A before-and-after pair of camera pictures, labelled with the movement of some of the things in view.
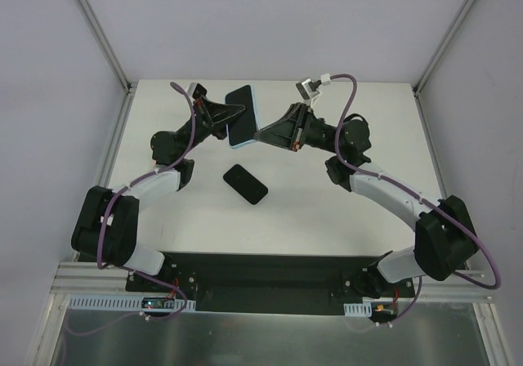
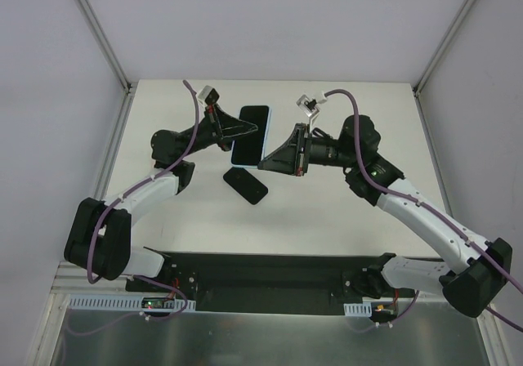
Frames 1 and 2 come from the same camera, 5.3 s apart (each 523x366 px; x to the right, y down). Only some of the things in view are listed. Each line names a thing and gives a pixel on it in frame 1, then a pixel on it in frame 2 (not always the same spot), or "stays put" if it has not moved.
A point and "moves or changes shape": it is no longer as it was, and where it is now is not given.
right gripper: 299,127 -> 303,149
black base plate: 273,283 stays put
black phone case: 245,185 stays put
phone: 245,126 moves or changes shape
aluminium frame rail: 84,277 stays put
